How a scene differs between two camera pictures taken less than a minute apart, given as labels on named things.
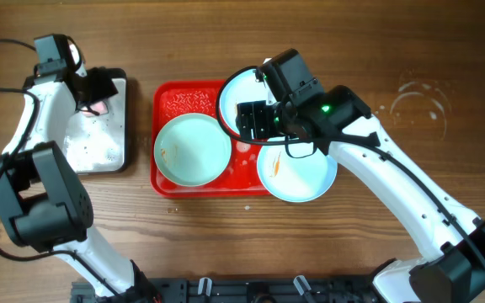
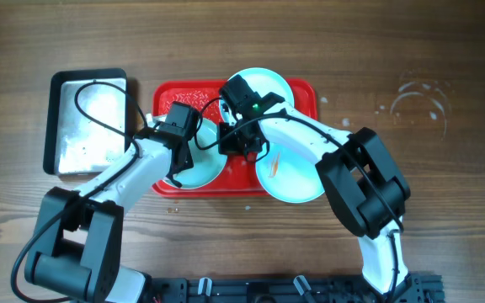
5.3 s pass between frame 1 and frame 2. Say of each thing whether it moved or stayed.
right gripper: moved
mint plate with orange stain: stayed
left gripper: moved
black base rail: stayed
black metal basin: stayed
